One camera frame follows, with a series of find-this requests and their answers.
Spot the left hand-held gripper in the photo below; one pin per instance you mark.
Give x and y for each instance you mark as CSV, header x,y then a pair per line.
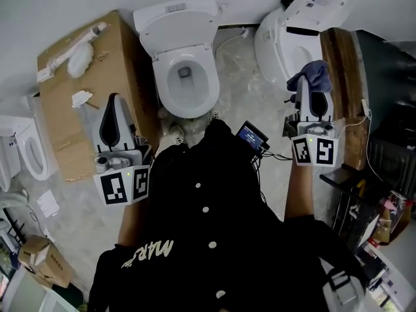
x,y
120,187

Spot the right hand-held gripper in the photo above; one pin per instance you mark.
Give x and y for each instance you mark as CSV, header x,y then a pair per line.
x,y
312,151

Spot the dark blue cloth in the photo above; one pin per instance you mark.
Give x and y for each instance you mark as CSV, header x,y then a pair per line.
x,y
317,73

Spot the person's right forearm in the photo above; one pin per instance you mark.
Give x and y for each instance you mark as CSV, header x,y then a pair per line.
x,y
299,193

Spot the person's left forearm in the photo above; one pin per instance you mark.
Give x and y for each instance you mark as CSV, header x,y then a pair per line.
x,y
133,226

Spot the white smart toilet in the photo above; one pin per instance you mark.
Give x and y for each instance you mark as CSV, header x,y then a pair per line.
x,y
273,44

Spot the white ceramic toilet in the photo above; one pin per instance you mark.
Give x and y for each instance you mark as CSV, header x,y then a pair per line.
x,y
13,128
195,6

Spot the white toilet lid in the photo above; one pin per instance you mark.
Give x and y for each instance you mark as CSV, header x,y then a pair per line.
x,y
177,32

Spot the brown wooden board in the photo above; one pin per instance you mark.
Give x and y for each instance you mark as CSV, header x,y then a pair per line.
x,y
344,76

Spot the crumpled white paper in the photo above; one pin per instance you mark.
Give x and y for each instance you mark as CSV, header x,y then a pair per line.
x,y
81,97

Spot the large brown cardboard box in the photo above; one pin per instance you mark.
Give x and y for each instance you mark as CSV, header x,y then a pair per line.
x,y
65,135

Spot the small white crumpled wad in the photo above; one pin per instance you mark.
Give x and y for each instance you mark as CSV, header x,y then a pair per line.
x,y
163,113

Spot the person's left white shoe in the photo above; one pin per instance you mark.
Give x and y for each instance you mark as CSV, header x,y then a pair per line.
x,y
174,135

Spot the person's white shoe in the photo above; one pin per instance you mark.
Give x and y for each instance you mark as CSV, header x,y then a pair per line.
x,y
215,115
174,135

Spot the black device with screen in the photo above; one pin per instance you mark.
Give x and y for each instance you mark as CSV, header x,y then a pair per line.
x,y
250,135

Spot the black metal rack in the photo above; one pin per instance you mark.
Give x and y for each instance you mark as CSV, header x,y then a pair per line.
x,y
338,179

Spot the white fluffy bundle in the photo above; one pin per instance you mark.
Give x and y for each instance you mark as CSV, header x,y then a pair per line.
x,y
79,60

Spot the white long wrapped pipe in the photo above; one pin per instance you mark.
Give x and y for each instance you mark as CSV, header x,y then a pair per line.
x,y
61,57

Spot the white paper sheet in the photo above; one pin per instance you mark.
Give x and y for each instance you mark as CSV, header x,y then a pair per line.
x,y
48,203

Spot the person's right white shoe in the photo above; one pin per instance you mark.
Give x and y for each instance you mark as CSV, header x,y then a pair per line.
x,y
215,115

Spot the small brown cardboard box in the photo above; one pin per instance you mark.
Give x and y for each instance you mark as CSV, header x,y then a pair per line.
x,y
52,265

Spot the person in black clothes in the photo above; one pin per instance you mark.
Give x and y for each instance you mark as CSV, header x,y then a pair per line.
x,y
227,239

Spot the white cabinet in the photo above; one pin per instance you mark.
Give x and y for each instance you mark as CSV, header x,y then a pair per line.
x,y
26,291

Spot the black wall box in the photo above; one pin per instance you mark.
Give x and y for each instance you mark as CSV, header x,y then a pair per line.
x,y
287,4

